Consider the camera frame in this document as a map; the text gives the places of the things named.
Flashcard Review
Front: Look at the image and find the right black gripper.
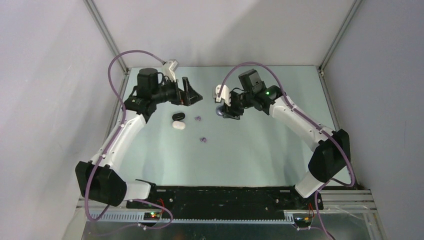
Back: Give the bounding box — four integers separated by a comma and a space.
221, 90, 254, 120

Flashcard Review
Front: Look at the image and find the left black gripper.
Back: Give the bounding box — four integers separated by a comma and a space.
151, 75, 202, 106

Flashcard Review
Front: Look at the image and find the purple earbud charging case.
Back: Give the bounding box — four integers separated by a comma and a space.
215, 105, 226, 118

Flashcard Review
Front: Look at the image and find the black earbud charging case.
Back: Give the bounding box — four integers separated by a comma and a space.
171, 112, 186, 121

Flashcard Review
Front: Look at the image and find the white earbud charging case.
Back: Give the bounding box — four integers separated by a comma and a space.
172, 120, 186, 130

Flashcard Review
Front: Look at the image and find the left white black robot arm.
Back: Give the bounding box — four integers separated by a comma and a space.
75, 68, 203, 208

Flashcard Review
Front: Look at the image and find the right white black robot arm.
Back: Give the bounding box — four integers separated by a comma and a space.
214, 69, 350, 209

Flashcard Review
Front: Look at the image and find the left controller board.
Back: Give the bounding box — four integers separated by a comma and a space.
143, 212, 161, 221

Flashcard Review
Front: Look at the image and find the controller board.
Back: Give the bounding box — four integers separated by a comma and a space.
143, 212, 161, 221
293, 216, 314, 228

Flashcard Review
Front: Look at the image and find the right controller board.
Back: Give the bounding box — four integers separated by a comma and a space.
293, 216, 314, 228

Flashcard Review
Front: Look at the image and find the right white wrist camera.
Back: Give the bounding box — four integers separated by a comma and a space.
213, 84, 231, 106

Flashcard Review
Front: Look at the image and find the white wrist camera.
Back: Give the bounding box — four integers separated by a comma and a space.
213, 84, 231, 106
162, 59, 179, 83

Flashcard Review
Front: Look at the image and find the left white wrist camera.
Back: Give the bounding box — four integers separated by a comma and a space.
162, 59, 179, 83

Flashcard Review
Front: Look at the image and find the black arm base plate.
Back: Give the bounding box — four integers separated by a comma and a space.
146, 185, 323, 210

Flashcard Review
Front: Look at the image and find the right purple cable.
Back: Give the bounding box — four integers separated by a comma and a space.
216, 61, 356, 240

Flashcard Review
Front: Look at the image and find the aluminium frame rail front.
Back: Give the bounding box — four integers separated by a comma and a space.
88, 188, 377, 224

